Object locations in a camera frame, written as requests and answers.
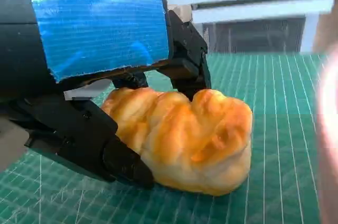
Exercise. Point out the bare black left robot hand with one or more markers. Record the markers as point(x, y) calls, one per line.
point(92, 23)

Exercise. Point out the pink bowl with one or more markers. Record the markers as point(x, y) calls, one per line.
point(330, 134)

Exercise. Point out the green cutting mat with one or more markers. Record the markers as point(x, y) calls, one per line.
point(277, 129)

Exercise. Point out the long twisted bread loaf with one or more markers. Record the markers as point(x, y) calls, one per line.
point(190, 142)

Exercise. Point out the narrow white mesh cabinet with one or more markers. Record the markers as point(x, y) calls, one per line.
point(251, 10)

